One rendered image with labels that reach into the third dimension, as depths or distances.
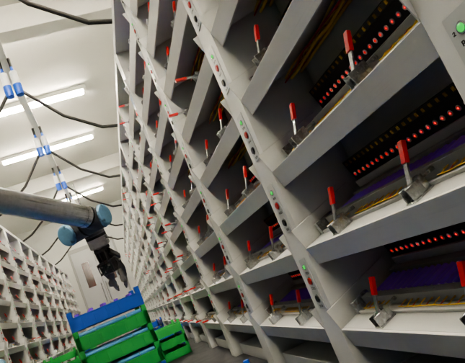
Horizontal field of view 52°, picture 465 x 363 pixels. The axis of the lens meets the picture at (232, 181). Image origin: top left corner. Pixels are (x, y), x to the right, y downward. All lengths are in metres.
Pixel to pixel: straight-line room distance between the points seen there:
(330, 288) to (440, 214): 0.48
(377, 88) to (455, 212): 0.20
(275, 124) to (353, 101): 0.43
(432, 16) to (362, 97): 0.19
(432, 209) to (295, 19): 0.39
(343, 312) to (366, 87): 0.57
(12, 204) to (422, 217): 1.33
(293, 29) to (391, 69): 0.26
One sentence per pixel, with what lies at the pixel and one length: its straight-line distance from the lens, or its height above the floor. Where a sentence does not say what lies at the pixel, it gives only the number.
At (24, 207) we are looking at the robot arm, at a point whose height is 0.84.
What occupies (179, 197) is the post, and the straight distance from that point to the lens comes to 2.52.
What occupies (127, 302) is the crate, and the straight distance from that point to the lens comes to 2.09.
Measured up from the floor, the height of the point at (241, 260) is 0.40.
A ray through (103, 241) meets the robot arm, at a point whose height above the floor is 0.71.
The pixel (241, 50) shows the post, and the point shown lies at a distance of 1.24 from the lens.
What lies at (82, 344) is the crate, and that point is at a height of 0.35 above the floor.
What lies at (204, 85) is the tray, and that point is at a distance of 1.44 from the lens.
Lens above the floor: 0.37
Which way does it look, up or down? 10 degrees up
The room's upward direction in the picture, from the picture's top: 23 degrees counter-clockwise
